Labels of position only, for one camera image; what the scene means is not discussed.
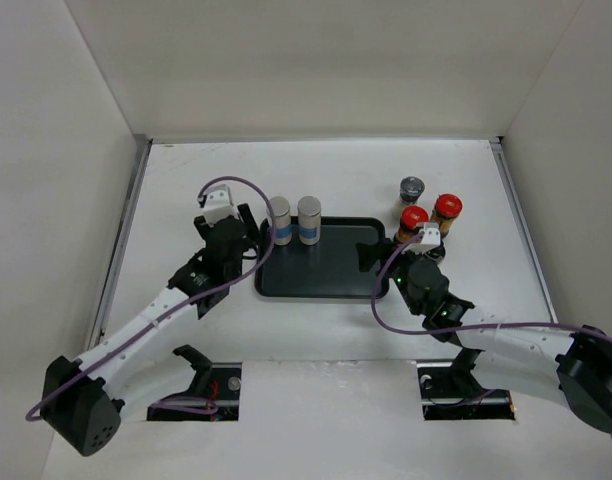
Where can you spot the black cap white bottle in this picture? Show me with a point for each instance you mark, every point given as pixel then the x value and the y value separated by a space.
pixel 436 254

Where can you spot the grey lid seasoning jar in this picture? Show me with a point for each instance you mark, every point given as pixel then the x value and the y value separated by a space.
pixel 410 190

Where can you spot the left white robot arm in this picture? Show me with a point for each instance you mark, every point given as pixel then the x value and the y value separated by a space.
pixel 85 400

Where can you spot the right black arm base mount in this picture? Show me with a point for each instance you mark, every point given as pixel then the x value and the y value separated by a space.
pixel 449 392

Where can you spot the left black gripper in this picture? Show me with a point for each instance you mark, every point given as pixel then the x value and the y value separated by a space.
pixel 244 214

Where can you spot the red lid sauce jar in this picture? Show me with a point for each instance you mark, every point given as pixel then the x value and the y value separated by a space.
pixel 446 210

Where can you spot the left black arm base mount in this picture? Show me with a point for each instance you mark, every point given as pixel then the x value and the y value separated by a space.
pixel 213 394

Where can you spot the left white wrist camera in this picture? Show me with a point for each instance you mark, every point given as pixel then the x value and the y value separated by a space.
pixel 216 204

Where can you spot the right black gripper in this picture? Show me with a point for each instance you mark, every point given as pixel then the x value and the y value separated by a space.
pixel 369 253

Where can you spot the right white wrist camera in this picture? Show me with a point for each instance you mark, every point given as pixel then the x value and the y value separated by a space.
pixel 427 238

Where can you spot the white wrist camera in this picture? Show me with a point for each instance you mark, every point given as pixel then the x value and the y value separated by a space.
pixel 427 238
pixel 216 204

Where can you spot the blue label sago bottle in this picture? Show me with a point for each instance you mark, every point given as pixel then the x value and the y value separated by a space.
pixel 309 220
pixel 281 215

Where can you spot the red lid chili jar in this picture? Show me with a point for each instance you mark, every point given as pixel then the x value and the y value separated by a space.
pixel 411 221

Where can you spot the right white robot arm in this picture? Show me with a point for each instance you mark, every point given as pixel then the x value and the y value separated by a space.
pixel 565 364

